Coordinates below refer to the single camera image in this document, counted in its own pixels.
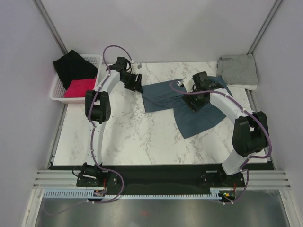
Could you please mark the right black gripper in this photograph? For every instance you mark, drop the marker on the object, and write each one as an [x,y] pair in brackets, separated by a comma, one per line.
[188,98]

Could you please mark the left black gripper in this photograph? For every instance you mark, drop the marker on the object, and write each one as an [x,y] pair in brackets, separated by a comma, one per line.
[136,86]

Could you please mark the blue grey t shirt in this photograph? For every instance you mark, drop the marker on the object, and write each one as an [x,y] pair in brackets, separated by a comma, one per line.
[160,96]

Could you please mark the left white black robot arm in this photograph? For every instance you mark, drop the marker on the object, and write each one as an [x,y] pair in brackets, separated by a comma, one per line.
[98,108]

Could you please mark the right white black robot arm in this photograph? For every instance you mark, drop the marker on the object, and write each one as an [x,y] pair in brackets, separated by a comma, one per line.
[250,130]

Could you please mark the folded grey t shirt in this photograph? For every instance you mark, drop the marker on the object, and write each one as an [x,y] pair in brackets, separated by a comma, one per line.
[237,69]

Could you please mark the pink red t shirt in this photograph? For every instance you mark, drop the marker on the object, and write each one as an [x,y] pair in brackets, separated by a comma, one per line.
[78,88]

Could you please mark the black t shirt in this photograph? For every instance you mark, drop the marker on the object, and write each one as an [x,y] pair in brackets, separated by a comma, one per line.
[73,67]

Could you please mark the white plastic basket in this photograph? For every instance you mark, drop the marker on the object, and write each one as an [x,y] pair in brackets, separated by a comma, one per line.
[57,91]

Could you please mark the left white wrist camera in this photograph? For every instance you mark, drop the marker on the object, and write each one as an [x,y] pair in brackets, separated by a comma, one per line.
[135,67]

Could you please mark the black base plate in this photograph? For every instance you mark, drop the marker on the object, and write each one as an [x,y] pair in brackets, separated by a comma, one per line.
[158,178]

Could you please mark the aluminium rail frame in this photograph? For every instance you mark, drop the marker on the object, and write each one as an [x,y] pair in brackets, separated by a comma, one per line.
[258,180]

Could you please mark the right corner aluminium post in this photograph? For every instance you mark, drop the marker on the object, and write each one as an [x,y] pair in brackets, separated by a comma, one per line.
[265,25]

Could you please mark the corner aluminium post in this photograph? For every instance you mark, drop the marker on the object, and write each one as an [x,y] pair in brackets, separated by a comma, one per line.
[50,25]
[265,25]

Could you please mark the left corner aluminium post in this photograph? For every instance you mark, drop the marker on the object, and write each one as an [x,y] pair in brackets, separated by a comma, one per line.
[50,25]

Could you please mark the white slotted cable duct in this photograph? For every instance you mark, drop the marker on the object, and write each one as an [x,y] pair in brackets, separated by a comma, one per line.
[90,194]

